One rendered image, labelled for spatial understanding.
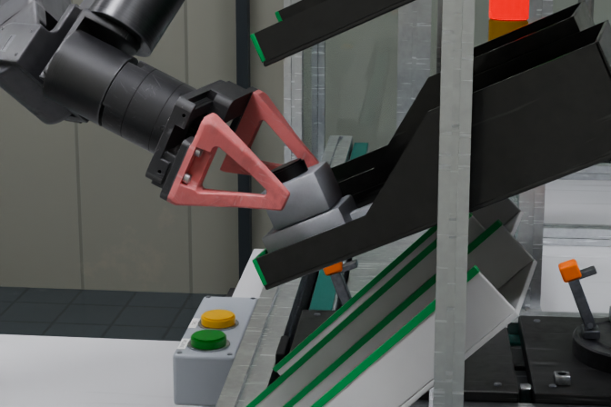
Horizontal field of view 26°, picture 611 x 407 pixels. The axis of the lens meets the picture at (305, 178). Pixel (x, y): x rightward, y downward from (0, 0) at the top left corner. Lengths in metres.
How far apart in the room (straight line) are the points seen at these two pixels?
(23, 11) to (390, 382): 0.41
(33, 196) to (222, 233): 0.69
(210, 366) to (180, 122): 0.58
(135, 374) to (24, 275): 3.25
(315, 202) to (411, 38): 1.52
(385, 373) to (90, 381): 0.80
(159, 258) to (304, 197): 3.85
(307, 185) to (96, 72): 0.17
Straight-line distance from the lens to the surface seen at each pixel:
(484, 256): 1.03
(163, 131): 0.96
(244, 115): 1.02
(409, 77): 2.45
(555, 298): 2.00
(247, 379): 1.42
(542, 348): 1.48
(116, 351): 1.78
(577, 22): 1.03
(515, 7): 1.55
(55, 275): 4.90
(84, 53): 0.98
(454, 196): 0.87
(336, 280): 1.43
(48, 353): 1.79
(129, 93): 0.96
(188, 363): 1.47
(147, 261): 4.79
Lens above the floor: 1.48
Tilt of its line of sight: 13 degrees down
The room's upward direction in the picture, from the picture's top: straight up
